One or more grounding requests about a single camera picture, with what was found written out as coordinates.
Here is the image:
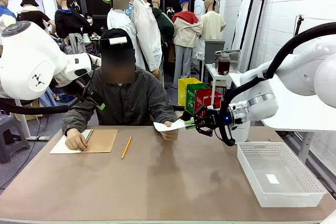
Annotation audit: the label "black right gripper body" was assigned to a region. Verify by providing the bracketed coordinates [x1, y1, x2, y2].
[208, 107, 228, 133]

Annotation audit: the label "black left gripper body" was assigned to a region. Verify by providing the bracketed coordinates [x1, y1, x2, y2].
[65, 74, 98, 103]

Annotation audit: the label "white paper sheet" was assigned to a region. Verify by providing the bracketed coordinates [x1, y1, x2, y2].
[153, 119, 190, 132]

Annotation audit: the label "spiral notebook brown cover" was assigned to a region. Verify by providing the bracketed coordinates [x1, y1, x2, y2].
[49, 129, 119, 155]

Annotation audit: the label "yellow pencil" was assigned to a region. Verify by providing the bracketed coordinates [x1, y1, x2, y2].
[121, 136, 132, 159]

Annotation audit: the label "person's left forearm grey sleeve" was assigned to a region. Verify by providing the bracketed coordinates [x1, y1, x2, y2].
[152, 95, 179, 125]

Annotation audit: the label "person's right forearm grey sleeve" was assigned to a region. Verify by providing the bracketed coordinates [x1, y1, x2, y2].
[62, 103, 92, 135]

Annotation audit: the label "person's left hand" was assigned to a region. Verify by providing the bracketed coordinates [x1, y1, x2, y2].
[160, 121, 179, 141]

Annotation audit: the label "person's right hand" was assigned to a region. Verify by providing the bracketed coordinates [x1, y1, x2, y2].
[65, 128, 89, 151]

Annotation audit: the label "black floor stand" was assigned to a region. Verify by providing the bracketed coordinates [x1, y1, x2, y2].
[182, 110, 196, 122]

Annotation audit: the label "coloured storage boxes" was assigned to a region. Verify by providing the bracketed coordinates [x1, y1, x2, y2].
[177, 77, 202, 106]
[193, 89, 223, 117]

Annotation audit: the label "green recycling bag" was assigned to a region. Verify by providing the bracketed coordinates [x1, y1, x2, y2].
[185, 83, 211, 116]

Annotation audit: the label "person in grey jacket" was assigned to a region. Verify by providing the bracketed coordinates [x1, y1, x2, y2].
[62, 28, 179, 135]

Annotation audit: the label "small white table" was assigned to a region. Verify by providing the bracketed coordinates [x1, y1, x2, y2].
[204, 63, 237, 96]

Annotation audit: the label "hanging grey garment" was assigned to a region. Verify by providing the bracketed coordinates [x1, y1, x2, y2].
[68, 33, 87, 55]

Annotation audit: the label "glass jar brown liquid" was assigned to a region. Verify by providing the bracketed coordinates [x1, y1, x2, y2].
[217, 53, 231, 76]

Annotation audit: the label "black baseball cap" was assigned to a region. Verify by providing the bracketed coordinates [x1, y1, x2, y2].
[99, 28, 134, 50]

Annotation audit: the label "bald mannequin black hoodie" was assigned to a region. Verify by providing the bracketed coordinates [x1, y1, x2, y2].
[54, 0, 89, 46]

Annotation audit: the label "stacked metal trays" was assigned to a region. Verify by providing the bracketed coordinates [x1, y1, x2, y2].
[214, 49, 242, 72]

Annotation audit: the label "masked background person in black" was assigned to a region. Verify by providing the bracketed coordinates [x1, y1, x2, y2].
[83, 13, 102, 36]

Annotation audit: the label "grey cabinet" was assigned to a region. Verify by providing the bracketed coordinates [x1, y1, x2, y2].
[204, 39, 226, 65]

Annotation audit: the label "mannequin white shirt blurred face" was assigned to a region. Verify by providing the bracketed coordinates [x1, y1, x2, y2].
[107, 0, 138, 45]

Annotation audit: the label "large white side table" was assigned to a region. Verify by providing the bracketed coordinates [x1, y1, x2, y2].
[228, 72, 336, 164]

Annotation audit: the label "small white rectangular label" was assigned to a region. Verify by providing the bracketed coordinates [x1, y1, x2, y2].
[265, 173, 280, 185]

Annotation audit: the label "mannequin black top cream collar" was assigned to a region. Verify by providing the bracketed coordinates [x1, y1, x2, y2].
[16, 1, 56, 35]

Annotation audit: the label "grey plastic stool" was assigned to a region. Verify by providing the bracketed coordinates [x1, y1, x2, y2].
[0, 113, 30, 164]

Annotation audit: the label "mannequin red beige jacket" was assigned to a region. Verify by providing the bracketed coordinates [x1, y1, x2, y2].
[172, 1, 203, 89]

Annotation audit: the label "tall brown-haired mannequin white shirt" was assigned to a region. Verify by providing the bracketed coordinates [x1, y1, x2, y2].
[130, 0, 163, 78]

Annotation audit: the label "bald mannequin cream shirt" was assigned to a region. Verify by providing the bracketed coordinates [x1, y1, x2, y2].
[201, 0, 226, 59]

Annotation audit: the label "white perforated plastic basket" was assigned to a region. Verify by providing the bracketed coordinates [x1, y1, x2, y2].
[237, 142, 328, 208]

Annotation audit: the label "mannequin dark green jacket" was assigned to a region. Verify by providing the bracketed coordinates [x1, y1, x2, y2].
[151, 0, 175, 51]

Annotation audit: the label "mannequin blue white top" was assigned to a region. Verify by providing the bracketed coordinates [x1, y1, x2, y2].
[0, 0, 17, 33]

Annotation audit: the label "white oval fan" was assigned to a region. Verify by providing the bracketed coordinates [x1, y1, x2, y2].
[194, 0, 206, 20]

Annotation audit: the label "black tripod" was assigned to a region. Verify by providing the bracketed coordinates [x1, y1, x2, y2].
[293, 15, 305, 37]

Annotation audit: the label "white desk frame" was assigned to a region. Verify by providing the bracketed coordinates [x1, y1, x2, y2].
[14, 99, 50, 141]

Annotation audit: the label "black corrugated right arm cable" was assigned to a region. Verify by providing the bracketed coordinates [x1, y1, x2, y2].
[214, 21, 336, 147]

